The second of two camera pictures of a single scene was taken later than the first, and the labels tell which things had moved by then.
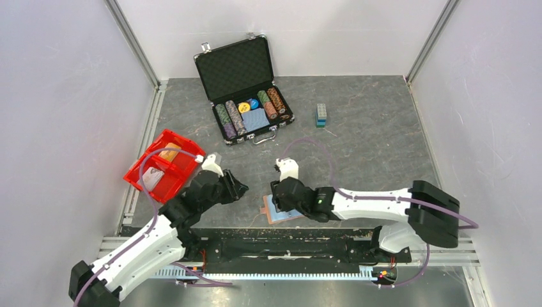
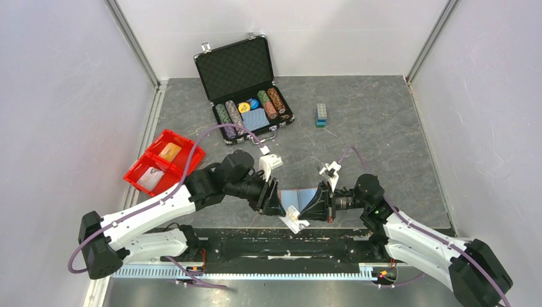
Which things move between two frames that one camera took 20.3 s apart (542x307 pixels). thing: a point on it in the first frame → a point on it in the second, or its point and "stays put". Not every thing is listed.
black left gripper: (235, 189) → (266, 195)
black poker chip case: (239, 81) stays put
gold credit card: (170, 155) stays put
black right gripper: (280, 204) → (319, 208)
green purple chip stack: (225, 121) stays put
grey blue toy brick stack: (321, 116) stays put
